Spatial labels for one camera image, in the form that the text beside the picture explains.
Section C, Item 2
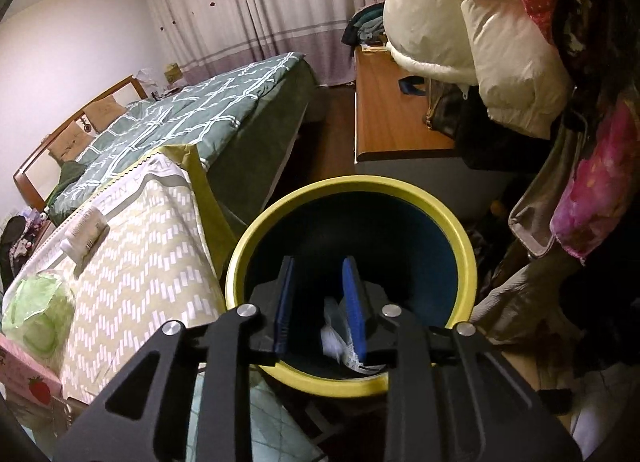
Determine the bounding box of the pink strawberry print box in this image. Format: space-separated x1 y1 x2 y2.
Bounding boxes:
0 334 63 405

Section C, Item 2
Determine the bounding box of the pink and white curtain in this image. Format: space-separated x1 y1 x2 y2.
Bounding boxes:
140 0 396 88

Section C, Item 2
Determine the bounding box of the white wrapper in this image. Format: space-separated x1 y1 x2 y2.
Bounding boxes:
320 297 386 374

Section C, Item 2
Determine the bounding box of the pile of dark clothes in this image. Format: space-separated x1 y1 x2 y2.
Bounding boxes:
0 214 51 283

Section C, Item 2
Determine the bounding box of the dark green garment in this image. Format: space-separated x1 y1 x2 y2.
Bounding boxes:
45 162 91 208

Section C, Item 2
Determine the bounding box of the beige zigzag patterned tablecloth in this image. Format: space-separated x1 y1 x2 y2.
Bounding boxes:
0 144 238 405

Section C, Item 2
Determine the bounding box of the brown cushion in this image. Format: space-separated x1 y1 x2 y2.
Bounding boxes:
47 122 93 163
85 98 126 133

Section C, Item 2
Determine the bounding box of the white plastic bottle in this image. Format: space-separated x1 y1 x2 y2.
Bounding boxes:
60 207 111 260

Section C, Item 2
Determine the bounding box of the wooden bed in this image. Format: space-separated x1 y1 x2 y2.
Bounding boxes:
12 52 321 243

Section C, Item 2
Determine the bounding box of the teal checked cloth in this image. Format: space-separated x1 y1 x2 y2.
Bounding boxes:
185 372 326 462

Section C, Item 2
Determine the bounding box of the green clear plastic bottle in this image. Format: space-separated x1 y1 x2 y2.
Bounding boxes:
0 269 76 358

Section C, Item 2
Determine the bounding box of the pile of folded clothes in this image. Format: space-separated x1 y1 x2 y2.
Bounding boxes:
342 4 388 48

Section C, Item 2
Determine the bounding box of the beige garment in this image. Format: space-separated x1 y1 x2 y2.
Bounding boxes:
507 117 596 258

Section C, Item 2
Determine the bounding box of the white crumpled bag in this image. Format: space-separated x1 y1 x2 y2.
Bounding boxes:
135 67 161 93

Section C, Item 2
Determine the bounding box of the dark patterned garment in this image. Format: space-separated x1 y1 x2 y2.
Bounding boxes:
550 0 640 143

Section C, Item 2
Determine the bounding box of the pink floral cloth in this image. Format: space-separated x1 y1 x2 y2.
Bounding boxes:
550 97 640 265

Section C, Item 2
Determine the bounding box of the yellow rimmed waste bin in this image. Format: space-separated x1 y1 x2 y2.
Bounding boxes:
225 174 478 399

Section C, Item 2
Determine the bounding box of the dark patterned bag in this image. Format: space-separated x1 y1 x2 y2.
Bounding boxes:
425 77 471 138

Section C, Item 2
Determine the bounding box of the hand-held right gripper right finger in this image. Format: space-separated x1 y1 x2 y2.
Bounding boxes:
341 256 583 462

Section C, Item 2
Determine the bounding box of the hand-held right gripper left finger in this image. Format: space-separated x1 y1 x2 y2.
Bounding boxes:
52 256 296 462

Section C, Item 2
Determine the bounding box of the green checked quilt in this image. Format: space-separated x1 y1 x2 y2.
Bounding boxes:
47 52 308 223

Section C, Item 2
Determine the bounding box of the white down jacket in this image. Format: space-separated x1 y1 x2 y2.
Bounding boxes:
382 0 573 140

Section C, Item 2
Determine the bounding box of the wooden desk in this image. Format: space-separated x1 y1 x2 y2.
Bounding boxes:
352 44 506 223

